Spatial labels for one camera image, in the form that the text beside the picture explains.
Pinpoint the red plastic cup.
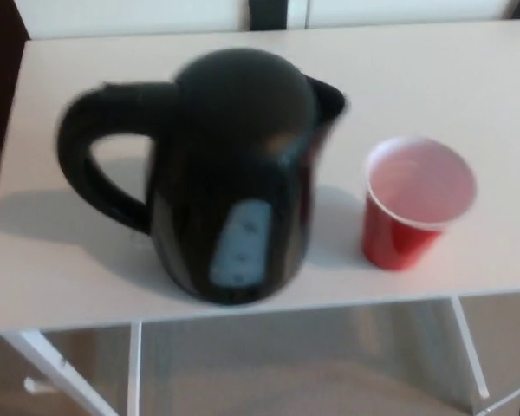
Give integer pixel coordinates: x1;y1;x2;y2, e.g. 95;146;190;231
362;134;478;272

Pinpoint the black electric kettle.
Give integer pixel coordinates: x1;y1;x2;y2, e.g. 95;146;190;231
55;47;350;307

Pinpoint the white table leg frame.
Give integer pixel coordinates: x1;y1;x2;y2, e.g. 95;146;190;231
2;320;144;416
450;294;520;416

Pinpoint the dark brown wooden panel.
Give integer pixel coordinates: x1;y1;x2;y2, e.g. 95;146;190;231
0;0;28;151

